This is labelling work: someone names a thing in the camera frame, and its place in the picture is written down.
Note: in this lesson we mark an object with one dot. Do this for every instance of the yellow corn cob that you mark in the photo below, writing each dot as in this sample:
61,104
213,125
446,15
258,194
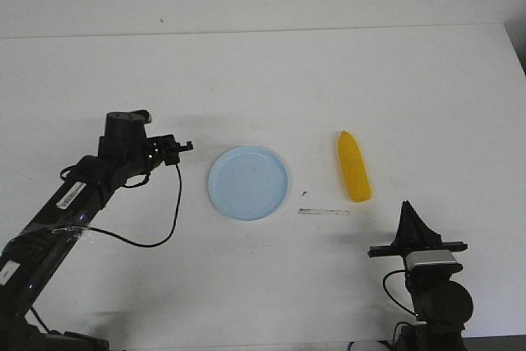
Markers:
353,169

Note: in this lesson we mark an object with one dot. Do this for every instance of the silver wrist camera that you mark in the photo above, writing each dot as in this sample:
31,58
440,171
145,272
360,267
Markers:
418,259

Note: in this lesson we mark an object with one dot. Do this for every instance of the light blue round plate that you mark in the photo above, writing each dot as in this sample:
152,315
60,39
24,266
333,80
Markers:
248,183

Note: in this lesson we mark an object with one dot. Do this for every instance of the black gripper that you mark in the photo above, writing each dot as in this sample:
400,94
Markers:
423,235
164,149

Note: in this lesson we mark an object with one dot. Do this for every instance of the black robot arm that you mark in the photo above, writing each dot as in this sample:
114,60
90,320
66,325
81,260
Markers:
441,306
31,258

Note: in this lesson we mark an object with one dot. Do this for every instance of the strip of clear tape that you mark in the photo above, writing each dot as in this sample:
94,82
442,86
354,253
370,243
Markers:
323,212

